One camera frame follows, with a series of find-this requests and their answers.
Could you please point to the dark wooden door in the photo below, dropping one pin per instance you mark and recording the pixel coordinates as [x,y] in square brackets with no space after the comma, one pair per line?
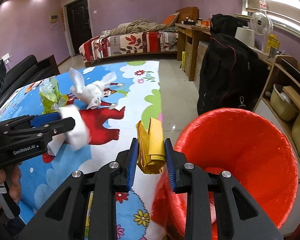
[79,23]

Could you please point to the white tissue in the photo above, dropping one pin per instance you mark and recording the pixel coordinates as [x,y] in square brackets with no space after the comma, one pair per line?
[55,144]

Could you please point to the white paper towel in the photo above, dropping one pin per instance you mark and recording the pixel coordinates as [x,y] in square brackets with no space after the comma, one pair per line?
[92,93]

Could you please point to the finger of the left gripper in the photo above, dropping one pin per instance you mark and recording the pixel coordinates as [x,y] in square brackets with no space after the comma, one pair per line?
[29,121]
[32,134]

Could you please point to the white desk fan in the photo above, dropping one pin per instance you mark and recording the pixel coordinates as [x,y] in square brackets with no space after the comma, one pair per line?
[262,25]

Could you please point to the beige pot left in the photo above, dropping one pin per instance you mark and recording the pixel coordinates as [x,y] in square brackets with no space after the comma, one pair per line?
[282,104]

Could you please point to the orange pillow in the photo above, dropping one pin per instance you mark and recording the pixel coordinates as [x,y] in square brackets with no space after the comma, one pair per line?
[170,20]

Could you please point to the colourful cartoon tablecloth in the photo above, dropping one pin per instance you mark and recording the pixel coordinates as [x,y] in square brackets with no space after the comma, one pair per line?
[133,97]

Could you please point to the yellow box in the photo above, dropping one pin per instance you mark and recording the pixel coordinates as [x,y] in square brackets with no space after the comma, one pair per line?
[272,42]

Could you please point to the dark side table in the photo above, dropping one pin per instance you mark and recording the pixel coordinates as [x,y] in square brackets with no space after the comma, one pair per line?
[48,66]

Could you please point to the bed with floral cover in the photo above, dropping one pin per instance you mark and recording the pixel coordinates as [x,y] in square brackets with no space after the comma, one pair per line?
[153,42]

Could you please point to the wooden desk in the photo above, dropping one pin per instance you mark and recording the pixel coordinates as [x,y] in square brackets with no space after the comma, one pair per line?
[189,37]

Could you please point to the green plastic wrapper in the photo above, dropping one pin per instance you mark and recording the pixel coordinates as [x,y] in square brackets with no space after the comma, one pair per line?
[51,97]

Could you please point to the wooden shelf cabinet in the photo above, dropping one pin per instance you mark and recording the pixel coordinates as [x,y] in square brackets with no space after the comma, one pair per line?
[283,70]

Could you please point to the yellow paper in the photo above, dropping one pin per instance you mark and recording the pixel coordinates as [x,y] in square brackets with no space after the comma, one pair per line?
[151,153]

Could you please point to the wooden headboard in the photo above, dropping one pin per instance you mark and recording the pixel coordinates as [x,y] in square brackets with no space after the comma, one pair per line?
[187,12]

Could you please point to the black hanging garment bag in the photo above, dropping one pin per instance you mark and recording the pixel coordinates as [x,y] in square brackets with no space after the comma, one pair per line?
[231,76]

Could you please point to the red trash bin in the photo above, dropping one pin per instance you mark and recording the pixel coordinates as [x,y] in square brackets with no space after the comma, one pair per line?
[252,149]

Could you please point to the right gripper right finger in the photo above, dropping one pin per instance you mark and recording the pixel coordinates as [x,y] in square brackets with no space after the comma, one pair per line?
[238,215]

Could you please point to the black bag on desk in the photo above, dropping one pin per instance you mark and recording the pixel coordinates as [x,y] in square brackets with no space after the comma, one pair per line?
[226,24]

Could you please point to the beige crumpled blanket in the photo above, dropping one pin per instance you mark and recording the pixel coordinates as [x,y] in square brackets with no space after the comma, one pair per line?
[138,26]

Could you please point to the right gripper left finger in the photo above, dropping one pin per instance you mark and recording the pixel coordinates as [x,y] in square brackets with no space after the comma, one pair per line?
[85,196]

